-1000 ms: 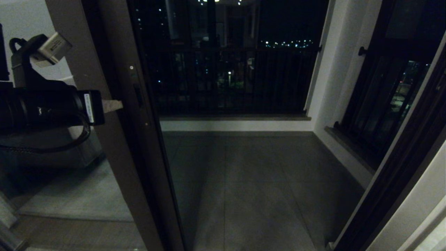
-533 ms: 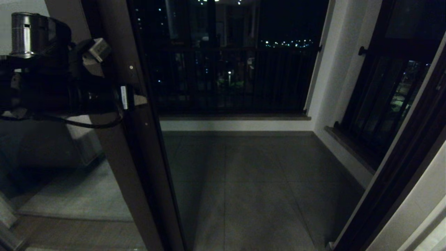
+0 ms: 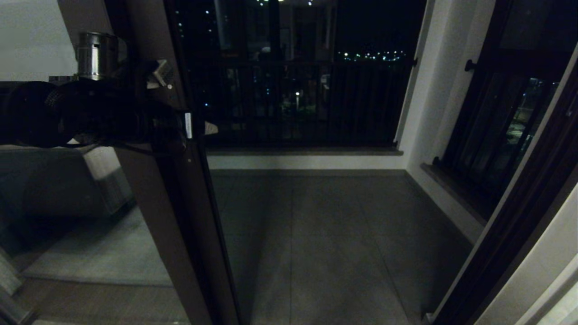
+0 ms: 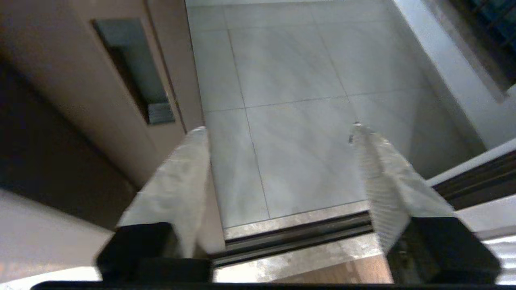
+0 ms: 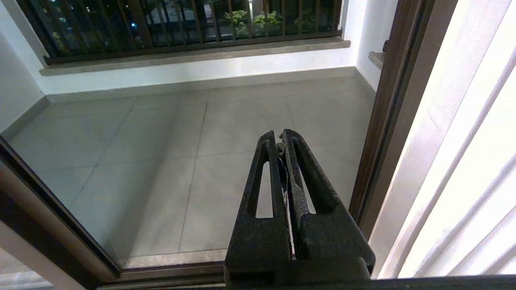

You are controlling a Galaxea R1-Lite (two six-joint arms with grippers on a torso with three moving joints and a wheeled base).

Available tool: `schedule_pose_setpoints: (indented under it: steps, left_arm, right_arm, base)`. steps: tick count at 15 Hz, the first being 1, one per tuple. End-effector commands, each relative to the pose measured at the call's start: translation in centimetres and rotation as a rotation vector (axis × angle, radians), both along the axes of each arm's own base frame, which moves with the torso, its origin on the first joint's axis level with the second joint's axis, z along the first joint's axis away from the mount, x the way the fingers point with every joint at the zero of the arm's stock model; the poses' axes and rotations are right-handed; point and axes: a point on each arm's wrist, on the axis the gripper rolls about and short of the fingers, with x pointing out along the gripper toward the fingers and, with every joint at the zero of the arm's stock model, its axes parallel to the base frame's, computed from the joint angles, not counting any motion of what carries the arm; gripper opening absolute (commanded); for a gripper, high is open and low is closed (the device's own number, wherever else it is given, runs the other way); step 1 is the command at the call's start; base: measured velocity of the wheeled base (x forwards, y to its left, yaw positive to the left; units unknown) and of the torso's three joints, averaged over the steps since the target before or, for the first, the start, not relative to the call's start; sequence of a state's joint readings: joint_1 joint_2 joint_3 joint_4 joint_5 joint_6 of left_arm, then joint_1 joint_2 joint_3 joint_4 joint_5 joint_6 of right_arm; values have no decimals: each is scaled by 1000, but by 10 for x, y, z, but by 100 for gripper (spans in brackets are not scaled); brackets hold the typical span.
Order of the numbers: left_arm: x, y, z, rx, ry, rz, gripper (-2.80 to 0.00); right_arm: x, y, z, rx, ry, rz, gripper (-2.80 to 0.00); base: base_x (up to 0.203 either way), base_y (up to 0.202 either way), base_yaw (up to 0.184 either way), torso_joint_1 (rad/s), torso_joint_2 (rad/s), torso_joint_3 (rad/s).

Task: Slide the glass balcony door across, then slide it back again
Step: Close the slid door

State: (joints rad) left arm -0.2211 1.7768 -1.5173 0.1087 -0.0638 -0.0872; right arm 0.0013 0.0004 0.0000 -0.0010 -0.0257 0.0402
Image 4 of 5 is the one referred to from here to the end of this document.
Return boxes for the dark brown door jamb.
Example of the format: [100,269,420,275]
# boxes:
[427,139,516,210]

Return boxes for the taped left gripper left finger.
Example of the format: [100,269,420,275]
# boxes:
[97,127,224,282]

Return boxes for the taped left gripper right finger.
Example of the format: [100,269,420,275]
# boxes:
[351,123,502,284]

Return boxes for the brown framed sliding glass door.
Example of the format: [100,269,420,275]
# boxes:
[0,0,226,258]

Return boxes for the recessed metal door handle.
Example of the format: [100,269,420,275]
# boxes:
[92,18,176,125]

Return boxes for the grey stone window sill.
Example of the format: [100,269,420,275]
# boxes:
[419,0,516,101]

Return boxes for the dark metal floor track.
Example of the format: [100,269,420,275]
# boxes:
[210,209,375,266]

